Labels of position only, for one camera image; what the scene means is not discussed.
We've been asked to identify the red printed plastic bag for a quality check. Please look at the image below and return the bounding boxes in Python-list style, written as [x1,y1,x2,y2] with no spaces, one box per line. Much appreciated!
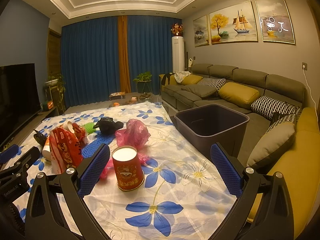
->
[42,121,88,174]

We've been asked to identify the blue foam net sleeve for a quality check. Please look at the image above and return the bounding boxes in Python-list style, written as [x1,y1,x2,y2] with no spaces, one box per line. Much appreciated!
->
[81,132,115,158]

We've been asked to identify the red paper cup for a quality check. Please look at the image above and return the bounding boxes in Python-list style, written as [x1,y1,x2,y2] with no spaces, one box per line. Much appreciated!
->
[112,146,145,191]

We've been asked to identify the green foam net sleeve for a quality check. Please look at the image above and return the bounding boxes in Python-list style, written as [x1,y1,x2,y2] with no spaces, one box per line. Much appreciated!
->
[82,122,96,134]

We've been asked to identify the dark plastic trash bin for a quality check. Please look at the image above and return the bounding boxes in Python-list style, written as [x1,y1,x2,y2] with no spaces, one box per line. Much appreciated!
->
[175,103,249,160]

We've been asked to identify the tv cabinet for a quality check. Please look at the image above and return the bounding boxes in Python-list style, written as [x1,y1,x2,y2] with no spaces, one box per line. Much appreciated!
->
[1,107,59,152]

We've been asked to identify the black crumpled bag left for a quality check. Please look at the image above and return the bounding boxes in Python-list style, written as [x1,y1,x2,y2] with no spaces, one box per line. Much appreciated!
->
[34,130,47,147]

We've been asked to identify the yellow sofa armrest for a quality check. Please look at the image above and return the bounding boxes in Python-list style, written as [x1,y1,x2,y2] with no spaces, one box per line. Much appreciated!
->
[240,107,319,238]

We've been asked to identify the black television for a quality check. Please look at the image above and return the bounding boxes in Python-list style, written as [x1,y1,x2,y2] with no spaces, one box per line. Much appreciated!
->
[1,63,41,146]

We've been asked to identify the grey white near cushion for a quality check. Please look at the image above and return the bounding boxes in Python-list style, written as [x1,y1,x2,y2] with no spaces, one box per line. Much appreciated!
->
[246,122,296,174]

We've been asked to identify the orange glowing device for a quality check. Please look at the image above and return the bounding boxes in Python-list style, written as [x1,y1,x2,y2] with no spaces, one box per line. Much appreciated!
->
[42,100,54,112]

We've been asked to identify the floral white blue tablecloth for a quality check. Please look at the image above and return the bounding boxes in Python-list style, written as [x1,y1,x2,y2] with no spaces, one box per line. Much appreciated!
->
[0,101,238,240]

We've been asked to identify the houndstooth patterned cushion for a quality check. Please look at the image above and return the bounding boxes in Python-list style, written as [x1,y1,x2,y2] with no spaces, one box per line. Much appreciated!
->
[266,112,297,132]

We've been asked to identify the black plastic bag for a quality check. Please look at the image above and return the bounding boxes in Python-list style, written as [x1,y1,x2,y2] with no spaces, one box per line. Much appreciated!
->
[93,117,124,135]

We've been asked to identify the plant on tv stand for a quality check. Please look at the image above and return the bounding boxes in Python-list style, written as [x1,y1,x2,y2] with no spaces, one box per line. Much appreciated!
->
[44,73,66,115]

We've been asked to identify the black white patterned cushion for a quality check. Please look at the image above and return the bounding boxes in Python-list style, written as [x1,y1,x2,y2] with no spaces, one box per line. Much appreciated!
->
[251,96,302,120]

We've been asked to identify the grey sectional sofa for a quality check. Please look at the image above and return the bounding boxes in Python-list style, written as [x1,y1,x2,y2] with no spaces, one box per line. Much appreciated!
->
[158,64,306,164]

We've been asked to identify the pink plastic bag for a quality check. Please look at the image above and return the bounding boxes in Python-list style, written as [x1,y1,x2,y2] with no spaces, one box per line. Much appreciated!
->
[114,119,151,165]

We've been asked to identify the yellow cushion middle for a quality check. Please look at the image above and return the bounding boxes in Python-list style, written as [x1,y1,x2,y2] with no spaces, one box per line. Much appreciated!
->
[218,82,260,109]

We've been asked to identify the yellow cushion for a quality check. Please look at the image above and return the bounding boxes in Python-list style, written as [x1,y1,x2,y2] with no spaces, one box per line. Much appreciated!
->
[181,74,203,86]
[218,82,260,109]

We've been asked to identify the blue curtains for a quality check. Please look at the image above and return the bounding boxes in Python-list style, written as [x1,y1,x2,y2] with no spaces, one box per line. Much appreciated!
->
[61,15,182,107]

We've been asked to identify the box on coffee table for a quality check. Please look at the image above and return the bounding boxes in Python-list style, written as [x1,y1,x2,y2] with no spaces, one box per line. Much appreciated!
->
[109,92,126,100]

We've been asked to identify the grey flat cushion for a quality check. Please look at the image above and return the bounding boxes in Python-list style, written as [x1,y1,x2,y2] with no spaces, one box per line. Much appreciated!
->
[181,84,217,98]

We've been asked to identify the orange curtain strip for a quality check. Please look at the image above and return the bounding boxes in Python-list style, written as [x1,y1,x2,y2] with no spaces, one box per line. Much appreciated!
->
[118,16,131,93]

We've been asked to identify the far patterned cushion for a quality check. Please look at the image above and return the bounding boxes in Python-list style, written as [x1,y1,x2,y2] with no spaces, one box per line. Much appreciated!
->
[198,77,226,90]

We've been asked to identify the potted green plant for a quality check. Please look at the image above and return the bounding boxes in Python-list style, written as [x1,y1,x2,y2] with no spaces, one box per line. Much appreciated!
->
[133,72,152,94]

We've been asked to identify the far yellow cushion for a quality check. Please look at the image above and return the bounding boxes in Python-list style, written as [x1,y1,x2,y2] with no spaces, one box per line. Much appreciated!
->
[181,74,203,86]

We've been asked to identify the white cloth on sofa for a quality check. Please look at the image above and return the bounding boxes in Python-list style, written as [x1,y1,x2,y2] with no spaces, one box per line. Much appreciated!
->
[174,71,191,83]

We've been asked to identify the right framed painting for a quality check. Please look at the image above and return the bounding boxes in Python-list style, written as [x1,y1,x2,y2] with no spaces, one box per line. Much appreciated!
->
[255,0,296,44]

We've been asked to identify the white standing air conditioner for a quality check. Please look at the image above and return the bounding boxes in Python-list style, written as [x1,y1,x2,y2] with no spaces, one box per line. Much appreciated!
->
[171,36,184,73]

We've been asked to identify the sailboat tree painting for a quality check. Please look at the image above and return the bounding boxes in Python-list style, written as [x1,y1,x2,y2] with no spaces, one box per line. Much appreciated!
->
[209,1,258,44]

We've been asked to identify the small left painting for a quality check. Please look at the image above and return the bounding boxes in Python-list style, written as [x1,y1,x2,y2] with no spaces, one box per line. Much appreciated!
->
[193,15,209,47]

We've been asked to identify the golden flower ornament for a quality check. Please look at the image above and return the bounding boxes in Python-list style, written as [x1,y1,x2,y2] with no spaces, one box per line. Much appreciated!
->
[171,23,183,36]

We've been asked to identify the white charging cable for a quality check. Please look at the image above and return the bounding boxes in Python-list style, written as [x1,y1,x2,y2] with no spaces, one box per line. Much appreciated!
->
[303,67,319,123]

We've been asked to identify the wall socket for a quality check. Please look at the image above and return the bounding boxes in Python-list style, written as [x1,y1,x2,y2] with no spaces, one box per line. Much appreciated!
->
[302,62,308,70]

